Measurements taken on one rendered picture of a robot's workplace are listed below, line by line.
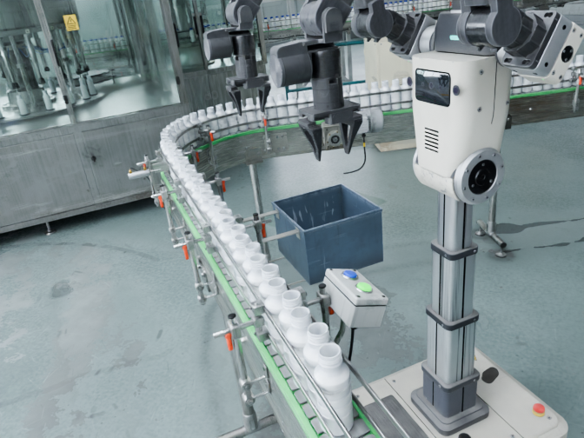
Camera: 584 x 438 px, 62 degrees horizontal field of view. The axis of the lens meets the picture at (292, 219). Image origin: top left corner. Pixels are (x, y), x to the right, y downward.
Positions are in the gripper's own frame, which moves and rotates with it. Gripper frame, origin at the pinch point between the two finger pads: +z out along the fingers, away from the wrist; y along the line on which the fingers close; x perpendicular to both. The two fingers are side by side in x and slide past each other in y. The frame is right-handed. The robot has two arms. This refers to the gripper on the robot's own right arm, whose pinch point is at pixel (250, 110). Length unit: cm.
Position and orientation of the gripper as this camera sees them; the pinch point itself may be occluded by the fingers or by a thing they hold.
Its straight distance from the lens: 136.8
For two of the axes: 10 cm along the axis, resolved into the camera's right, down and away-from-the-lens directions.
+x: 3.9, 3.6, -8.5
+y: -9.2, 2.3, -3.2
